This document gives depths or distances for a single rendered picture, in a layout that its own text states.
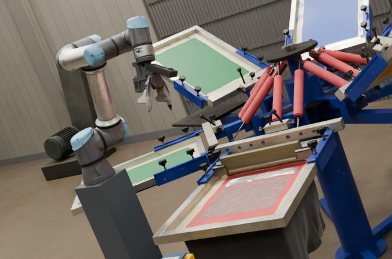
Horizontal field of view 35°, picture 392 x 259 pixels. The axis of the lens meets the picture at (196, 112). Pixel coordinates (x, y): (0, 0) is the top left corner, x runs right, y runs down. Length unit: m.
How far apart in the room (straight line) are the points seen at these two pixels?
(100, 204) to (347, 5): 2.43
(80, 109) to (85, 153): 6.21
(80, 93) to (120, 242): 6.14
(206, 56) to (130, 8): 3.94
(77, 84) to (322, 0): 4.97
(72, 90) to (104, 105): 6.17
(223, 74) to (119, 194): 1.67
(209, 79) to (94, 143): 1.58
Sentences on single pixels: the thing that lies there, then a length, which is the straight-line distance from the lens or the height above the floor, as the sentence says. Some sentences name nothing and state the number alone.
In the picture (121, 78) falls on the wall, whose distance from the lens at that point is 8.79.
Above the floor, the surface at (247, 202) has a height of 0.96.
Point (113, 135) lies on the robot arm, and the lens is 2.84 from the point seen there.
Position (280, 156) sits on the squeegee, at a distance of 2.82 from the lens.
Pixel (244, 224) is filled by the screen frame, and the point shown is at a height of 0.99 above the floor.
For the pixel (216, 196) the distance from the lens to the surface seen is 2.79.
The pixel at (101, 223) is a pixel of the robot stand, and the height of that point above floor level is 1.02.
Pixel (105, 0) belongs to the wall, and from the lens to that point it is 8.54.
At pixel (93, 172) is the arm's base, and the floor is 1.25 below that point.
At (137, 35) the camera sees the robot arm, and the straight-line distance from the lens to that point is 2.24.
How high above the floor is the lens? 1.88
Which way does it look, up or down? 11 degrees down
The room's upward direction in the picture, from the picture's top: 21 degrees counter-clockwise
